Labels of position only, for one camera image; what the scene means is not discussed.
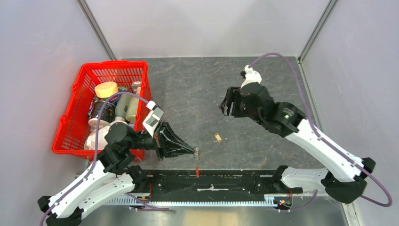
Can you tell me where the pale green bottle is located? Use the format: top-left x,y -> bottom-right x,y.
115,94 -> 132,119

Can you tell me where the jar with yellow lid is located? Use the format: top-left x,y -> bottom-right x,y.
88,81 -> 119,127

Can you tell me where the right aluminium corner post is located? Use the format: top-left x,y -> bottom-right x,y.
297,0 -> 339,64

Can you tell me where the aluminium toothed cable duct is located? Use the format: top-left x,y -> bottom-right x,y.
105,195 -> 278,208

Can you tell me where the left aluminium corner post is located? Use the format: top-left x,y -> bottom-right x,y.
77,0 -> 117,60

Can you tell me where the red plastic basket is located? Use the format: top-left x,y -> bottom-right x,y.
51,60 -> 152,162

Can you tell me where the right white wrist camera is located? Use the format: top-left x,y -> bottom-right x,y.
240,65 -> 262,88

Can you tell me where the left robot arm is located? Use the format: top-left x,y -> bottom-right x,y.
38,97 -> 197,226

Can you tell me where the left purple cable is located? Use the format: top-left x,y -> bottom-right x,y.
39,91 -> 153,226

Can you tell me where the aluminium corner post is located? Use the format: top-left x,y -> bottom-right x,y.
297,0 -> 339,64
77,0 -> 117,60

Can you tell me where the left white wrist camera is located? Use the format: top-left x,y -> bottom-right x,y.
143,101 -> 164,137

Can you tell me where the purple cable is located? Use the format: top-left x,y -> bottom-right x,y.
248,52 -> 393,208
39,91 -> 153,226

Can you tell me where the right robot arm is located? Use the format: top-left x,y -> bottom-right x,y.
219,82 -> 375,203

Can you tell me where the white pink round container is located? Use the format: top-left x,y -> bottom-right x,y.
83,118 -> 125,151

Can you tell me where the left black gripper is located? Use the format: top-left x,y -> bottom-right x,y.
126,119 -> 196,160

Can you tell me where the cream bottle with pink cap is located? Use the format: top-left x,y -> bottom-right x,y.
126,81 -> 142,123

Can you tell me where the brass key with yellow tag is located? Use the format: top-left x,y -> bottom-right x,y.
214,133 -> 223,143

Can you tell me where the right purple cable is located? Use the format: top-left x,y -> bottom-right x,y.
248,52 -> 393,208

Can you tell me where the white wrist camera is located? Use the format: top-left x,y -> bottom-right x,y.
240,65 -> 262,88
143,101 -> 164,137

